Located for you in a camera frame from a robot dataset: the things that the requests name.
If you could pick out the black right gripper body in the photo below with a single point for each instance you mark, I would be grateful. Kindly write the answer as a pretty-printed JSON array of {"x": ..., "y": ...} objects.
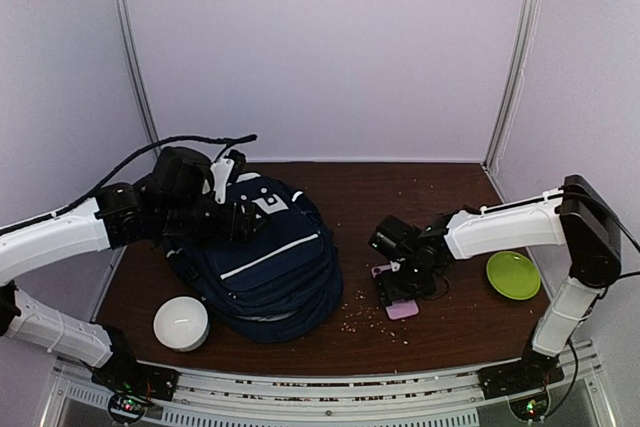
[{"x": 412, "y": 282}]

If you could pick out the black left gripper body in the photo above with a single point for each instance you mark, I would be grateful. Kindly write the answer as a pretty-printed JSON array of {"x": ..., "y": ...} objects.
[{"x": 182, "y": 217}]

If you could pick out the purple smartphone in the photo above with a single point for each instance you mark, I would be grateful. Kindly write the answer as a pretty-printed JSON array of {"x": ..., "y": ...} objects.
[{"x": 398, "y": 309}]

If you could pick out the navy blue student backpack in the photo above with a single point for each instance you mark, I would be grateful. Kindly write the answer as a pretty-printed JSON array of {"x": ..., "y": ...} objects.
[{"x": 280, "y": 285}]

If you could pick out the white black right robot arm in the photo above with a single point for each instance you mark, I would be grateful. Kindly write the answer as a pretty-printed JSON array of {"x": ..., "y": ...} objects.
[{"x": 573, "y": 216}]

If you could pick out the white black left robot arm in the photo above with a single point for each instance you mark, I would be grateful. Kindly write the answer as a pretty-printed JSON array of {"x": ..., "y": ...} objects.
[{"x": 110, "y": 217}]

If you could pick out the green plate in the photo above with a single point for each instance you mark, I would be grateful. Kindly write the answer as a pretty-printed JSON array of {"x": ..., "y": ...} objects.
[{"x": 513, "y": 275}]

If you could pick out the white ceramic bowl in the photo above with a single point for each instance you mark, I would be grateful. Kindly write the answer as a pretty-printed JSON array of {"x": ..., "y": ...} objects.
[{"x": 181, "y": 324}]

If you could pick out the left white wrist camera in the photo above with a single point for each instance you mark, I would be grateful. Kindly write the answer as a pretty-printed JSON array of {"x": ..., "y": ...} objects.
[{"x": 223, "y": 172}]

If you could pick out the white front rail frame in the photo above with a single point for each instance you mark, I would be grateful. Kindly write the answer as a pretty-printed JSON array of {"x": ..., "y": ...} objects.
[{"x": 444, "y": 397}]

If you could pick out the left aluminium frame post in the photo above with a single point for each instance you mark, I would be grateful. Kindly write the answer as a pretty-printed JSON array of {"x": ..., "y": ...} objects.
[{"x": 134, "y": 70}]

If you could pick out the aluminium frame post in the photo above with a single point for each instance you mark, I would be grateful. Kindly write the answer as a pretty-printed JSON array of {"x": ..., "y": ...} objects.
[
  {"x": 513, "y": 85},
  {"x": 134, "y": 70}
]

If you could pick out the right aluminium frame post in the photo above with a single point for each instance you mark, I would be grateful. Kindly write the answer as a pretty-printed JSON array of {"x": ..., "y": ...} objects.
[{"x": 513, "y": 85}]

